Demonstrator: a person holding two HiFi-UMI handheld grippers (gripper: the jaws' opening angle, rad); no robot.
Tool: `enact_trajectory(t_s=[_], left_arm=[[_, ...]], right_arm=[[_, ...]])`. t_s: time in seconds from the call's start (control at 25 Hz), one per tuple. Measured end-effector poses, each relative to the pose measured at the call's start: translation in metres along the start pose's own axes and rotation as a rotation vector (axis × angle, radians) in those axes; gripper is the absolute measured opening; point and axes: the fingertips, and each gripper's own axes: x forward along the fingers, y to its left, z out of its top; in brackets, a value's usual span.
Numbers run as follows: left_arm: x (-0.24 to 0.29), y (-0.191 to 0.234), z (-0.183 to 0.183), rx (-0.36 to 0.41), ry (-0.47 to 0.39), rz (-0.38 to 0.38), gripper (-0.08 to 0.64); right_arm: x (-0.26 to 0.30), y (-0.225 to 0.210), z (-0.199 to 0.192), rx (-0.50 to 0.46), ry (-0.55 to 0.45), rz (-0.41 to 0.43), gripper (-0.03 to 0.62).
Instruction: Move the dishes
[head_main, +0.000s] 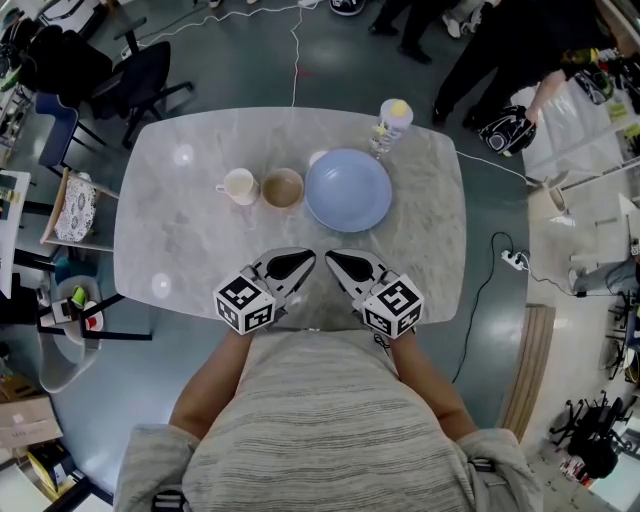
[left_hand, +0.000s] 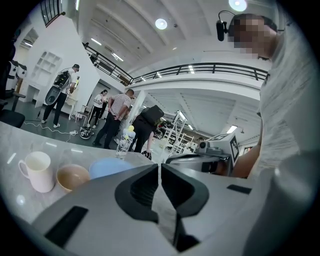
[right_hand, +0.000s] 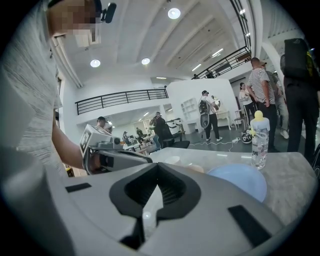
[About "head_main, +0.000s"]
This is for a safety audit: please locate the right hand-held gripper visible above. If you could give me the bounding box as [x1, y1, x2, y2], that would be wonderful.
[324, 248, 425, 339]

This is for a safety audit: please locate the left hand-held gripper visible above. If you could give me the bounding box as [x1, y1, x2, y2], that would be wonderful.
[213, 247, 318, 335]

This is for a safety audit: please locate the cream cup dish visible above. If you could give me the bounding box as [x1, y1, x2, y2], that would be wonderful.
[215, 167, 260, 205]

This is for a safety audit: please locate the blue plate dish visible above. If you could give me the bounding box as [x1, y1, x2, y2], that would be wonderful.
[304, 148, 393, 234]

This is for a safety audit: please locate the person's left forearm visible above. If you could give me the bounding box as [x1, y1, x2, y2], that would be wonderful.
[168, 328, 252, 442]

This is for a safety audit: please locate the person's right forearm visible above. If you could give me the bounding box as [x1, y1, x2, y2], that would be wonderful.
[388, 329, 477, 443]

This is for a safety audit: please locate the white power strip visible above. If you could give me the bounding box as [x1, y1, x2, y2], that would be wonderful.
[500, 248, 531, 272]

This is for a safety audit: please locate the person's grey striped shirt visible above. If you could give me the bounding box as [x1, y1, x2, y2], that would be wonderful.
[113, 327, 544, 512]

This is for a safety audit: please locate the wooden board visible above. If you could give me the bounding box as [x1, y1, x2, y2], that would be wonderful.
[498, 303, 557, 443]

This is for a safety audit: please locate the clear bottle with yellow cap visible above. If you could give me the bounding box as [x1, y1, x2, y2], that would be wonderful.
[368, 98, 415, 160]

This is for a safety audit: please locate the white plastic chair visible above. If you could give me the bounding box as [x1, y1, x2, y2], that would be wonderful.
[37, 278, 126, 394]

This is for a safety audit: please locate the wooden chair with patterned cushion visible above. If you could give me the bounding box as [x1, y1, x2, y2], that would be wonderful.
[39, 167, 121, 252]

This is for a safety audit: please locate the black and white bag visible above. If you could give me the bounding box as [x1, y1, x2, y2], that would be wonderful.
[477, 104, 539, 154]

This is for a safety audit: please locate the black office chair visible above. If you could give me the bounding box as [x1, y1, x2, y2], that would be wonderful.
[89, 17, 195, 149]

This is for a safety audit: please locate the cardboard box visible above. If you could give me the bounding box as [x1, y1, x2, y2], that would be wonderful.
[0, 393, 64, 451]

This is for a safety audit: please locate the blue chair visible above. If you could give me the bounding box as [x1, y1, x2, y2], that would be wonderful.
[34, 91, 109, 171]

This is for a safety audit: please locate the black cable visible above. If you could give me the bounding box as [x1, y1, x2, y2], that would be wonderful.
[451, 231, 586, 384]

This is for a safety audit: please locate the white cable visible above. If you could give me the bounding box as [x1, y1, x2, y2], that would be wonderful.
[454, 149, 532, 187]
[137, 0, 324, 109]

